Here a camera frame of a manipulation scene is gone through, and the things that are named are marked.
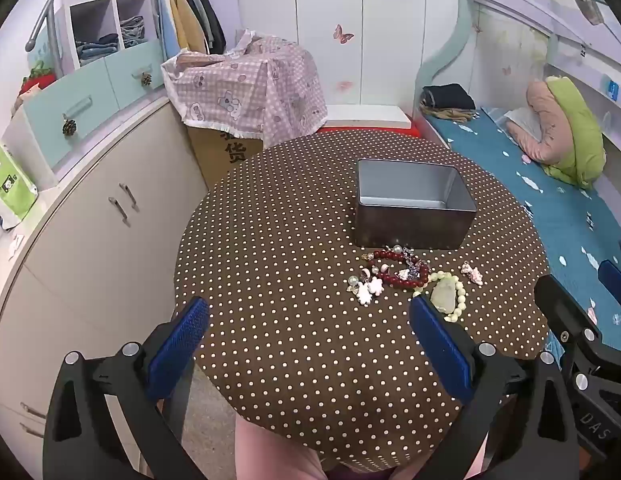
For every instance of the white wardrobe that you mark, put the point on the white wardrobe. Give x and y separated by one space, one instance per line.
340 5

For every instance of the teal bed frame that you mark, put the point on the teal bed frame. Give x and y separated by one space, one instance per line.
440 35

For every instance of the tan folded garment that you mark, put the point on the tan folded garment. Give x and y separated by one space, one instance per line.
450 115

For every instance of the brown polka dot tablecloth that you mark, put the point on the brown polka dot tablecloth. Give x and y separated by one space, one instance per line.
290 260

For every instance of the white board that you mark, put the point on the white board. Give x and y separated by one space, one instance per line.
363 114

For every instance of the pink and green pillow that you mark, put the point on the pink and green pillow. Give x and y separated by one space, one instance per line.
570 130

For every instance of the folded light denim garment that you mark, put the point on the folded light denim garment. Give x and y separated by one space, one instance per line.
133 30

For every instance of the person's leg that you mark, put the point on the person's leg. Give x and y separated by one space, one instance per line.
275 455

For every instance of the cardboard box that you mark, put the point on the cardboard box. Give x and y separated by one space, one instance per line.
215 155

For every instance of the teal drawer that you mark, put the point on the teal drawer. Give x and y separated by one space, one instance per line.
130 80
65 110

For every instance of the red mat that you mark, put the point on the red mat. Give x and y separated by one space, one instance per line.
370 131

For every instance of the pink checked cloth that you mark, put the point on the pink checked cloth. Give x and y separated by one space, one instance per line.
250 85

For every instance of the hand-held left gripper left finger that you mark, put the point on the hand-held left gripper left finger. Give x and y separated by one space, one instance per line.
183 340

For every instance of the hanging light blue garment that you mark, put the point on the hanging light blue garment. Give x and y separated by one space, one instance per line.
163 20

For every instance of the white flower charm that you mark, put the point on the white flower charm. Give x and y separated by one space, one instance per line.
369 292

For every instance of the grey metal pole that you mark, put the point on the grey metal pole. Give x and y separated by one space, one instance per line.
43 15

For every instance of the faint pink butterfly sticker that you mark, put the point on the faint pink butterfly sticker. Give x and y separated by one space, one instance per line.
344 85

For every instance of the grey metal tin box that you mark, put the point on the grey metal tin box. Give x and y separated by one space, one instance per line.
410 225

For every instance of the blue label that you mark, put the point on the blue label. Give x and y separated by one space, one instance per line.
613 90

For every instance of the black folded garment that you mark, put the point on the black folded garment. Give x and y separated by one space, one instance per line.
448 96

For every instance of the folded jeans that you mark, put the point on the folded jeans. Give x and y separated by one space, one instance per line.
96 46

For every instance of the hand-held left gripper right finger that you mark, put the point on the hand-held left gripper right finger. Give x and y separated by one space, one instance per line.
440 345

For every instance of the silver sparkly jewelry piece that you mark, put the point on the silver sparkly jewelry piece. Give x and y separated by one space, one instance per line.
414 267

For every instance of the green packet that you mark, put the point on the green packet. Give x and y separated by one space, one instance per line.
10 182

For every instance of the hanging yellow garment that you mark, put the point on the hanging yellow garment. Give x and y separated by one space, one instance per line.
185 22

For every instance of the hanging dark garments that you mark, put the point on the hanging dark garments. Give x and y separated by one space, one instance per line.
208 15

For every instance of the beige cabinet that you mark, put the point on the beige cabinet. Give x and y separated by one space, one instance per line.
90 270

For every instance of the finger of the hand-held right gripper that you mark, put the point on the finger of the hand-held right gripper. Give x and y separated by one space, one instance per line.
615 280
565 315

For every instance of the pine cone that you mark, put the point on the pine cone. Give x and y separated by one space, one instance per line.
69 127
146 79

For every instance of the pink flower hair clip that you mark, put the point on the pink flower hair clip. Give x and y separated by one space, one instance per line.
472 273

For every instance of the red green cloth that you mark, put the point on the red green cloth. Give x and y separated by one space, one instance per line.
38 79

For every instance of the white pillow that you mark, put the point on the white pillow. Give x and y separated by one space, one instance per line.
523 120

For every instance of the blue patterned bed sheet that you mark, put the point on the blue patterned bed sheet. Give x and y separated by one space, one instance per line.
555 210

